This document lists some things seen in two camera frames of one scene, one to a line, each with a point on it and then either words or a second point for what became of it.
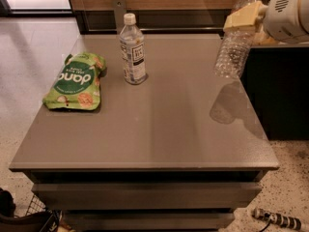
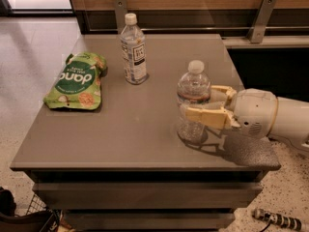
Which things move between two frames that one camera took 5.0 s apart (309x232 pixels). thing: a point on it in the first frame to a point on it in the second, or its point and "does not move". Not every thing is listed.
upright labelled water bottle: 131,43 does not move
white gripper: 287,15 to 255,110
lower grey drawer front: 149,221 does not move
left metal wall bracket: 120,7 does not move
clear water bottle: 236,44 to 193,89
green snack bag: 78,82 does not move
